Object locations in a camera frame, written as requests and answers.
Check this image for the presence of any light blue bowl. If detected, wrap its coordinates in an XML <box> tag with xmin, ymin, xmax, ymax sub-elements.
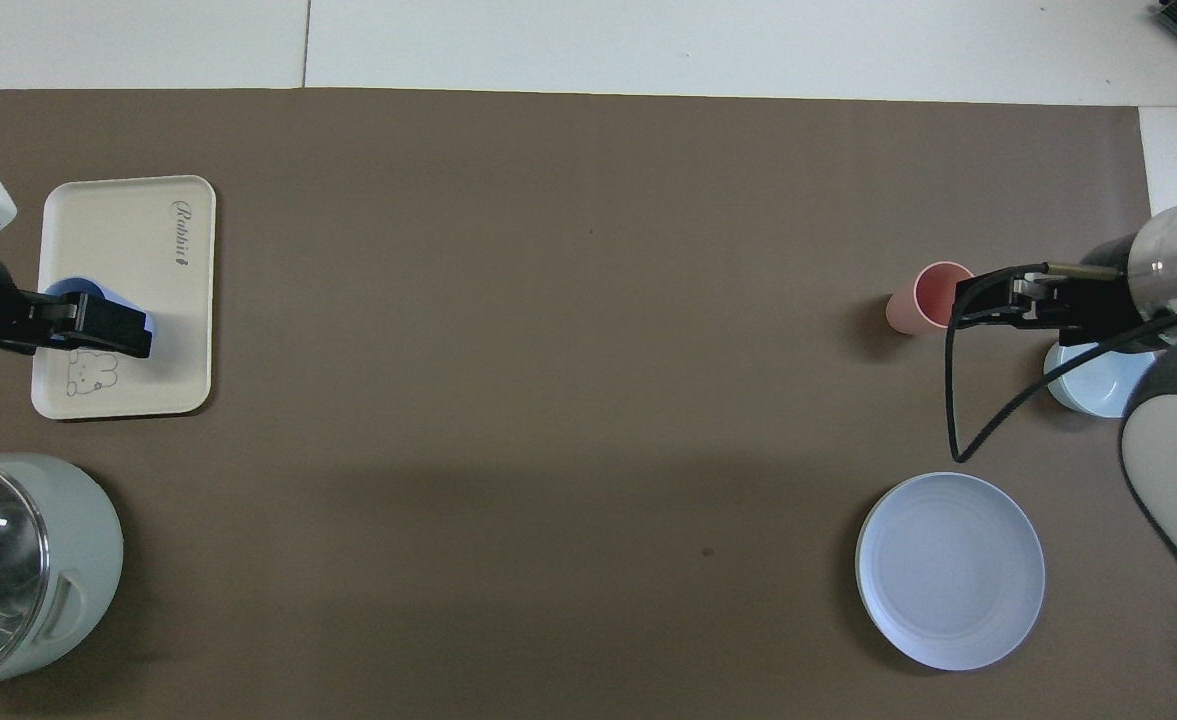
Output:
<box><xmin>1043</xmin><ymin>340</ymin><xmax>1159</xmax><ymax>419</ymax></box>

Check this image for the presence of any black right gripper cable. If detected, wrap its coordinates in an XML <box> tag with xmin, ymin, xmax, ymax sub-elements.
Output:
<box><xmin>945</xmin><ymin>262</ymin><xmax>1177</xmax><ymax>464</ymax></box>

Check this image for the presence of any blue ribbed cup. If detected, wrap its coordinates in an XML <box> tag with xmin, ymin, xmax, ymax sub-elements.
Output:
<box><xmin>43</xmin><ymin>277</ymin><xmax>157</xmax><ymax>346</ymax></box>

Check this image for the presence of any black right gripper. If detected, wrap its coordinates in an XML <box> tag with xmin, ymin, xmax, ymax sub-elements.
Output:
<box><xmin>951</xmin><ymin>264</ymin><xmax>1161</xmax><ymax>353</ymax></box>

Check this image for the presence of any brown table mat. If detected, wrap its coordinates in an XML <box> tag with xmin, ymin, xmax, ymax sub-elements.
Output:
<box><xmin>0</xmin><ymin>88</ymin><xmax>1177</xmax><ymax>720</ymax></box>

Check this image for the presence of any pale green electric pot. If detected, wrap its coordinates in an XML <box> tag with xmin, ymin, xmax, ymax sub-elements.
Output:
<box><xmin>0</xmin><ymin>453</ymin><xmax>125</xmax><ymax>699</ymax></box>

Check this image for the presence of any pale blue round plate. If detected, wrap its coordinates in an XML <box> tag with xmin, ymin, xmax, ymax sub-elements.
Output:
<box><xmin>855</xmin><ymin>472</ymin><xmax>1047</xmax><ymax>672</ymax></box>

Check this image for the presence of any pink cup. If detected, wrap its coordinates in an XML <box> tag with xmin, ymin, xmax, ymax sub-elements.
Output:
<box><xmin>886</xmin><ymin>260</ymin><xmax>976</xmax><ymax>337</ymax></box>

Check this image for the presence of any cream rabbit print tray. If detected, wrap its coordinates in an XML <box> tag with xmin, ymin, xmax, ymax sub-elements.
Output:
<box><xmin>31</xmin><ymin>175</ymin><xmax>217</xmax><ymax>421</ymax></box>

